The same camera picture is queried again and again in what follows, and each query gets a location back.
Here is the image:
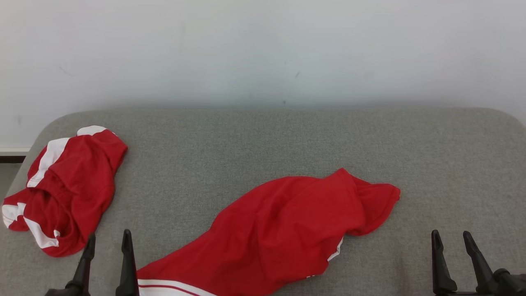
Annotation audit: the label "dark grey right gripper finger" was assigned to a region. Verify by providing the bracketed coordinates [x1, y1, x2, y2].
[464, 231, 500, 294]
[431, 229, 457, 293]

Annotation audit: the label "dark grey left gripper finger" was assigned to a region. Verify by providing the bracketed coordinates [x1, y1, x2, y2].
[116, 229, 139, 296]
[65, 233, 96, 295]

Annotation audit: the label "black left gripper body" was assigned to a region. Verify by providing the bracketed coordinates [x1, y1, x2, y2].
[44, 288, 91, 296]

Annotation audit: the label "red shorts white stripes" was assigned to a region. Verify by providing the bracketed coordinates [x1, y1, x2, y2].
[1, 125, 128, 258]

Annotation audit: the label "red basketball jersey white trim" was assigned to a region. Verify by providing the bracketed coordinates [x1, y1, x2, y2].
[136, 168, 401, 296]

